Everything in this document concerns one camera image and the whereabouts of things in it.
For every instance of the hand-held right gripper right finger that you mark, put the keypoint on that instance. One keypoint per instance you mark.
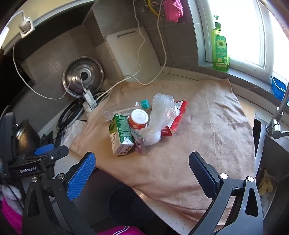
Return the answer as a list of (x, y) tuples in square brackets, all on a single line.
[(203, 176)]

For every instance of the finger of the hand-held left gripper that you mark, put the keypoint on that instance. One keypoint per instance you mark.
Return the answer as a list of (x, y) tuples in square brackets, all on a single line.
[(44, 149), (57, 152)]

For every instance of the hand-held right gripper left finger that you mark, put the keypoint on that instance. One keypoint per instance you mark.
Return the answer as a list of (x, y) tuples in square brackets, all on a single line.
[(82, 176)]

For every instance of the blue trash bin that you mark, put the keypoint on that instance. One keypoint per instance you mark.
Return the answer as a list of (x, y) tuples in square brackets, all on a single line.
[(124, 203)]

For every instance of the green drink carton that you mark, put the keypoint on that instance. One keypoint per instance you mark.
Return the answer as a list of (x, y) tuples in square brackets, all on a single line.
[(120, 133)]

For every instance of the small red box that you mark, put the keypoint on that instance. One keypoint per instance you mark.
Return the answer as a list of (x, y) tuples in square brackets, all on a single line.
[(166, 131)]

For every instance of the red snack packet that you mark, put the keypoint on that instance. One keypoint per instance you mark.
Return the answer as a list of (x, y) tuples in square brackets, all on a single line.
[(180, 113)]

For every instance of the clear plastic bag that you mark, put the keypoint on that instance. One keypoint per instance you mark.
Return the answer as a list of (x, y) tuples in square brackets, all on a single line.
[(158, 117)]

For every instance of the red white plastic cup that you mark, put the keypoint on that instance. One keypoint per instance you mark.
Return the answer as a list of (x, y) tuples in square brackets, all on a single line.
[(137, 117)]

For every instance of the clear bottle teal cap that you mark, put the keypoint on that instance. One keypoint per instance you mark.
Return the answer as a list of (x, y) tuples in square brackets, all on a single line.
[(144, 104)]

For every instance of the person's left forearm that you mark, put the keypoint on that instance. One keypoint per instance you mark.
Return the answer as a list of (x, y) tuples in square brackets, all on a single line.
[(11, 214)]

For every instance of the black pot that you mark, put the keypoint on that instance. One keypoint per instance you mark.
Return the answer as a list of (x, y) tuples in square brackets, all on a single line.
[(27, 137)]

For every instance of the white cloth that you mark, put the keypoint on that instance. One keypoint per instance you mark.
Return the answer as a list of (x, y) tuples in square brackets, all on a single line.
[(72, 133)]

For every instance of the beige towel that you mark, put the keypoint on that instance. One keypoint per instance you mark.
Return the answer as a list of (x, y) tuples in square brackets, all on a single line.
[(203, 135)]

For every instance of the yellow sink rag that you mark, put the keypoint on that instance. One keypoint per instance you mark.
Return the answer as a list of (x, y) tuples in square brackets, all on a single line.
[(265, 185)]

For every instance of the white power strip with chargers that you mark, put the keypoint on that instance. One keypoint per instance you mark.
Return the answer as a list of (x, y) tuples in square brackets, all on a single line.
[(89, 97)]

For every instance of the person's pink clothing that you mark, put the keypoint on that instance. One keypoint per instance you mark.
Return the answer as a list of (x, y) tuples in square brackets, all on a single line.
[(122, 231)]

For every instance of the steel sink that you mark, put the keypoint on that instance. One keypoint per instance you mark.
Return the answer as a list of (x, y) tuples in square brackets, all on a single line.
[(271, 158)]

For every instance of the wooden board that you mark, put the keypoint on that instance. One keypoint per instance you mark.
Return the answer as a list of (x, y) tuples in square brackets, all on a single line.
[(248, 113)]

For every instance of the steel pot lid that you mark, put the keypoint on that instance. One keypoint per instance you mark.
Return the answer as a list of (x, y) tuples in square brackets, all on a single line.
[(76, 74)]

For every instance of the steel faucet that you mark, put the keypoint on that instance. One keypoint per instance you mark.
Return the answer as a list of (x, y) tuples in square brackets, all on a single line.
[(274, 126)]

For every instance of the white cutting board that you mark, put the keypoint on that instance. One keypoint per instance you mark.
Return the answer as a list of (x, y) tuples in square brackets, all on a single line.
[(128, 54)]

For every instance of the white lamp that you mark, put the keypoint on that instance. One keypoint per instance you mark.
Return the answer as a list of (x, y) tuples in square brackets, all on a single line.
[(5, 34)]

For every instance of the green dish soap bottle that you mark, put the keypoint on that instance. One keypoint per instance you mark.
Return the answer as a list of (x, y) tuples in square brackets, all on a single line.
[(220, 52)]

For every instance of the pink cloth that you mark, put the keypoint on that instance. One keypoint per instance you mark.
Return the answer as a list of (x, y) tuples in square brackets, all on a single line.
[(172, 10)]

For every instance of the black plastic bracket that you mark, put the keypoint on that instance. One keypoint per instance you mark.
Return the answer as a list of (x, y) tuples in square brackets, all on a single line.
[(48, 139)]

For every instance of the white wall socket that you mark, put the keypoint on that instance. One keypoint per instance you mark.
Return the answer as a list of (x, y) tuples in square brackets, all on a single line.
[(26, 26)]

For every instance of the white window frame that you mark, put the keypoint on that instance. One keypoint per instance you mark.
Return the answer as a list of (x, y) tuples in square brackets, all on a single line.
[(203, 34)]

